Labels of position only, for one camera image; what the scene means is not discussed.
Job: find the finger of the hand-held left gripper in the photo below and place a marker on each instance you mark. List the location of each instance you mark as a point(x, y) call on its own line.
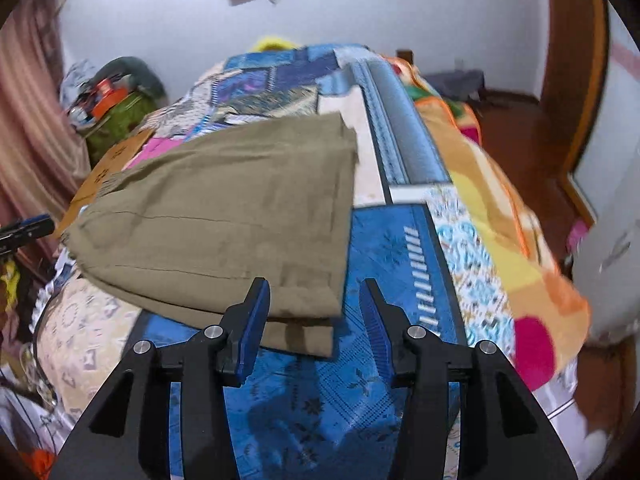
point(27, 229)

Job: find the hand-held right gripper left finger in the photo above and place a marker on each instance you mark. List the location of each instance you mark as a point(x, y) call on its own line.
point(252, 327)

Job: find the pile of clothes and bags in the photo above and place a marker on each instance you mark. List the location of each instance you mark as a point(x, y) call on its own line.
point(112, 97)

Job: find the dark grey cloth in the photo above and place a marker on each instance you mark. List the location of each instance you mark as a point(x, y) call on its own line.
point(457, 82)

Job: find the pink curtain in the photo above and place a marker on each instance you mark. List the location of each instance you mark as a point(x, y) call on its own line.
point(27, 125)

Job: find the yellow cloth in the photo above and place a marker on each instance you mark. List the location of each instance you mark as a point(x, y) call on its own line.
point(272, 42)

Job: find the blue patchwork bed sheet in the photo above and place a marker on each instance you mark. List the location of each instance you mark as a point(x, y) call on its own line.
point(320, 270)

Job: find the cardboard box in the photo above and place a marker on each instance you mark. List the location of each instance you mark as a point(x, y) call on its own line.
point(107, 172)

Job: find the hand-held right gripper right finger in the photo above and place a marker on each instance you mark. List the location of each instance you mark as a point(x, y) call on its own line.
point(376, 327)

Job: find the orange floral blanket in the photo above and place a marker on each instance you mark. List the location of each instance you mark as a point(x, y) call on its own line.
point(505, 220)

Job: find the olive green pants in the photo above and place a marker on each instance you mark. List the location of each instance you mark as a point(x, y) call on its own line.
point(220, 210)

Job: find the white door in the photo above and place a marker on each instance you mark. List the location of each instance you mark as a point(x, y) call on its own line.
point(607, 170)

